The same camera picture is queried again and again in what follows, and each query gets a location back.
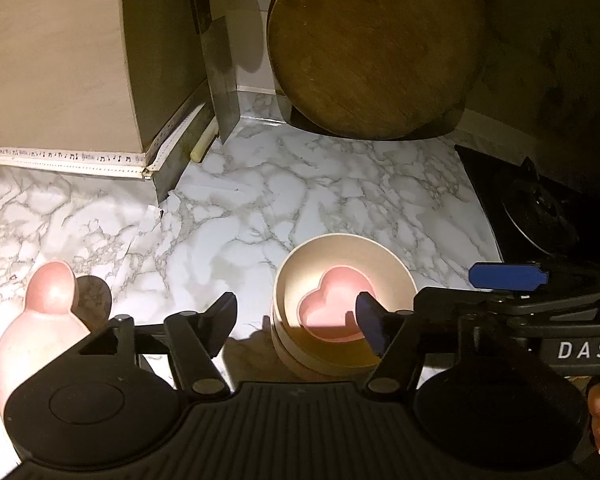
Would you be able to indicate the pink heart-shaped dish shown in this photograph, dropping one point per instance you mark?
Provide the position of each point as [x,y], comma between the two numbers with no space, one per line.
[330,305]

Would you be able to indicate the steel cleaver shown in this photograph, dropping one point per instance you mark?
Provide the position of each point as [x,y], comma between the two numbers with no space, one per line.
[225,85]

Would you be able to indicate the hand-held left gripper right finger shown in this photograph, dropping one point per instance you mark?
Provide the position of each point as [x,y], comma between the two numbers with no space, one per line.
[372,327]

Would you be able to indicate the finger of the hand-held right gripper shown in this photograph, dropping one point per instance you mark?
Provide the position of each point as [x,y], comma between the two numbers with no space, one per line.
[545,306]
[510,276]

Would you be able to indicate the beige bowl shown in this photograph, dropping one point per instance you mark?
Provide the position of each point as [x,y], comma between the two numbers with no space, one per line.
[300,270]

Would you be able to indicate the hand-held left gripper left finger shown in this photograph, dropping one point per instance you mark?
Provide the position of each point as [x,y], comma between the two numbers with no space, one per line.
[220,320]

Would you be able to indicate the white sharpening rod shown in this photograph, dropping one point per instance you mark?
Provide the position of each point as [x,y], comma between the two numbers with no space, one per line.
[202,142]

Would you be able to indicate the black gas stove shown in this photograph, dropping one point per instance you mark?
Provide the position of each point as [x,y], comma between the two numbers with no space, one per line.
[530,210]

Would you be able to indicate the pink ear-shaped plate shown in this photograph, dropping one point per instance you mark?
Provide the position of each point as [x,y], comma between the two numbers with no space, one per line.
[35,340]

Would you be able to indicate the round wooden cutting board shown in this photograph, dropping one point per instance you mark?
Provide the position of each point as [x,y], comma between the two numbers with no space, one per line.
[370,50]

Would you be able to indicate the pink bowl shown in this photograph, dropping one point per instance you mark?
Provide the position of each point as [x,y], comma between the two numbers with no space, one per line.
[305,364]

